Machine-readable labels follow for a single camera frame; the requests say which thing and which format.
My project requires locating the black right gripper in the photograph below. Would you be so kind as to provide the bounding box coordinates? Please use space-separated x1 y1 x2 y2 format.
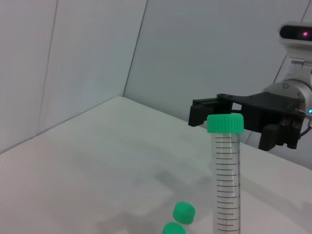
188 92 306 151

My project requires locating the clear green-capped test tube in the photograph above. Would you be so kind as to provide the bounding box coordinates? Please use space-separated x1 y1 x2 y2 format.
161 222 187 234
206 113 245 234
173 201 196 225

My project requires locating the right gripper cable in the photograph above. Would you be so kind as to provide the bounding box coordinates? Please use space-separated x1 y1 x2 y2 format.
294 108 312 143

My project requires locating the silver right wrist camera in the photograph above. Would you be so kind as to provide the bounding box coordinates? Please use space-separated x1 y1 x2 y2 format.
277 21 312 82

